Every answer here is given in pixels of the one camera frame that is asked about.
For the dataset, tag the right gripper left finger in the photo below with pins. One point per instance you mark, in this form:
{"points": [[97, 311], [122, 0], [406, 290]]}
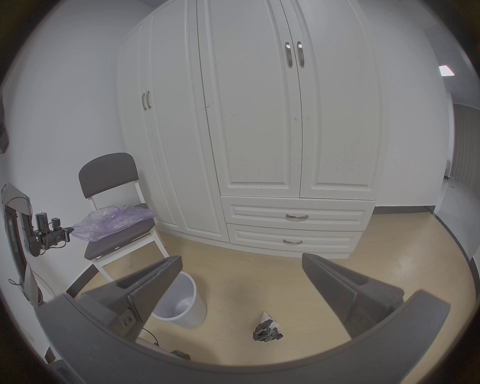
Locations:
{"points": [[150, 292]]}

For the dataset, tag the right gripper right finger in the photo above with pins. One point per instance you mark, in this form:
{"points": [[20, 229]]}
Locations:
{"points": [[337, 292]]}

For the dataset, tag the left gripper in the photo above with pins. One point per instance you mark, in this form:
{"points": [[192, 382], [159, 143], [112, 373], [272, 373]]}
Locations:
{"points": [[54, 238]]}

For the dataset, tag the purple plastic bag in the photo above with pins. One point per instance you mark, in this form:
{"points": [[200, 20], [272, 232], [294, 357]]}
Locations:
{"points": [[112, 221]]}

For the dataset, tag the white paper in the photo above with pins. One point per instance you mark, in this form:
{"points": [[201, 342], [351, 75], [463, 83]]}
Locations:
{"points": [[268, 318]]}

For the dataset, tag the black plastic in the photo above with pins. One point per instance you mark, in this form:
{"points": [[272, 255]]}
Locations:
{"points": [[267, 333]]}

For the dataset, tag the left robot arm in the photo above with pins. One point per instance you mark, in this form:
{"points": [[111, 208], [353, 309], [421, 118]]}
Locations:
{"points": [[15, 232]]}

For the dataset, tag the white trash bin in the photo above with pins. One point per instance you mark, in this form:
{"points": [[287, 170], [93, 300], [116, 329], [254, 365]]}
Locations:
{"points": [[187, 311]]}

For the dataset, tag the white chair grey cushions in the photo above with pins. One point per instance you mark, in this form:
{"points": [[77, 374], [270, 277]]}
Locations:
{"points": [[108, 172]]}

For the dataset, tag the white wardrobe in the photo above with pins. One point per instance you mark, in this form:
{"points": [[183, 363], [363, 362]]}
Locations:
{"points": [[262, 112]]}

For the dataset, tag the ceiling light panel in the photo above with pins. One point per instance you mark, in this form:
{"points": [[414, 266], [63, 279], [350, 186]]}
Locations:
{"points": [[446, 70]]}

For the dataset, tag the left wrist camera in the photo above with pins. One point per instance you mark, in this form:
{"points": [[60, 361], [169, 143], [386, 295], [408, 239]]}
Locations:
{"points": [[56, 223]]}

